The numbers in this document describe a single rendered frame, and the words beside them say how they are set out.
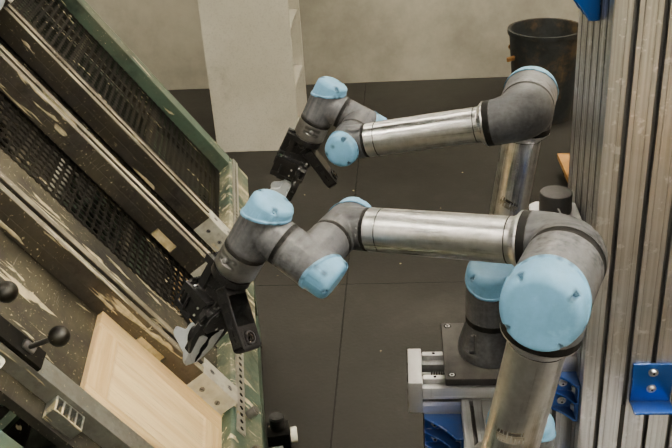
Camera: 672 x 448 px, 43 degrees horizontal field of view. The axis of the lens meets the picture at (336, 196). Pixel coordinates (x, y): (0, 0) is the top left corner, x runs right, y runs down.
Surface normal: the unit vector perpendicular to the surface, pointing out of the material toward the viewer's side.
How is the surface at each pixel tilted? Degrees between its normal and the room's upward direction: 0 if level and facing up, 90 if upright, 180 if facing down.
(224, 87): 90
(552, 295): 83
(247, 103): 90
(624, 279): 90
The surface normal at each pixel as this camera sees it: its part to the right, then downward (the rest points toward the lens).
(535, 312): -0.43, 0.30
